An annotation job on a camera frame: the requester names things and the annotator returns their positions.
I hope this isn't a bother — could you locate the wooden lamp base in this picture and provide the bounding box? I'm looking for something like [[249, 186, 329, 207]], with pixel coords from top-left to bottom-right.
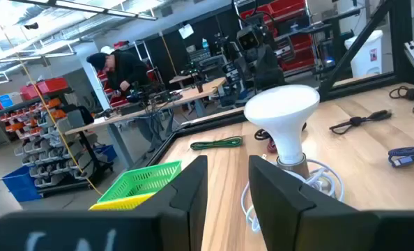
[[275, 153, 312, 181]]

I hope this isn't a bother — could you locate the green braided USB cable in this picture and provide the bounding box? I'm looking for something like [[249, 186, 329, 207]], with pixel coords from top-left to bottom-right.
[[190, 135, 244, 151]]

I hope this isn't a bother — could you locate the wooden workbench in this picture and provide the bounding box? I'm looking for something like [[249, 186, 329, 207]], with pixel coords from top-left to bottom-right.
[[64, 76, 228, 172]]

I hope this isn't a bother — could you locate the white lamp power cord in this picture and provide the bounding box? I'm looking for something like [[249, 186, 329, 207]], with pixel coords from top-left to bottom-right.
[[240, 158, 346, 234]]

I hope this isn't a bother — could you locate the white waste bin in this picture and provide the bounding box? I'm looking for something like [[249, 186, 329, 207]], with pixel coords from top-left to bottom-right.
[[344, 29, 384, 79]]

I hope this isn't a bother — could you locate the red bin shelving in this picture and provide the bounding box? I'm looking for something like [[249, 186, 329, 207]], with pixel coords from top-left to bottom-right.
[[240, 0, 316, 74]]

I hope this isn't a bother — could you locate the yellow plastic basket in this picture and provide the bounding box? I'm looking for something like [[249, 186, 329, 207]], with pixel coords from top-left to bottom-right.
[[88, 192, 156, 211]]

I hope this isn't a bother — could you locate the person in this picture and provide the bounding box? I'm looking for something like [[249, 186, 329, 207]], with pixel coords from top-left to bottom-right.
[[86, 50, 159, 105]]

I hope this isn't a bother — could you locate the black USB cable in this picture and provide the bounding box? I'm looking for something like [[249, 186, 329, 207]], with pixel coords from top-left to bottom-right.
[[388, 85, 414, 114], [329, 109, 393, 135]]

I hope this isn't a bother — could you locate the black and red cable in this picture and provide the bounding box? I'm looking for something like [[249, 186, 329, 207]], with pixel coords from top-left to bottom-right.
[[254, 128, 273, 142]]

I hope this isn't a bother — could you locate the green plastic basket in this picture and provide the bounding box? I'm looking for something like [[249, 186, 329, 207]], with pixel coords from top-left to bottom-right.
[[97, 160, 183, 204]]

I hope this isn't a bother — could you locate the yellow hanging cord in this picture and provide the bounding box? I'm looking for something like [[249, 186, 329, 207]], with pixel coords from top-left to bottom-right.
[[0, 0, 104, 196]]

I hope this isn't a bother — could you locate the ceiling light strip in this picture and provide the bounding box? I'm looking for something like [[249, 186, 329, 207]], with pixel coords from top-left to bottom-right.
[[10, 0, 158, 22]]

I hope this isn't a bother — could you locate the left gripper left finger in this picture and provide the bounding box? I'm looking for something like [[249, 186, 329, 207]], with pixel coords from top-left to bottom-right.
[[135, 155, 208, 251]]

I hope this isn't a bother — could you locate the parts bin shelf rack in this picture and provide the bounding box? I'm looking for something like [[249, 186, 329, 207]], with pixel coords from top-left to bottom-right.
[[0, 77, 116, 198]]

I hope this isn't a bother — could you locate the blue floor bin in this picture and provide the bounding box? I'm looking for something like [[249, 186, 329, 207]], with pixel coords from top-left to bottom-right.
[[0, 165, 43, 203]]

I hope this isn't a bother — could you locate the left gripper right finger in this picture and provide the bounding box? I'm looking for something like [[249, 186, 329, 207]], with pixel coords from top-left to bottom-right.
[[248, 155, 360, 251]]

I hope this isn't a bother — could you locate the black table frame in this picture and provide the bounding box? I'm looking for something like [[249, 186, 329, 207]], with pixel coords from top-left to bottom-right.
[[144, 0, 414, 167]]

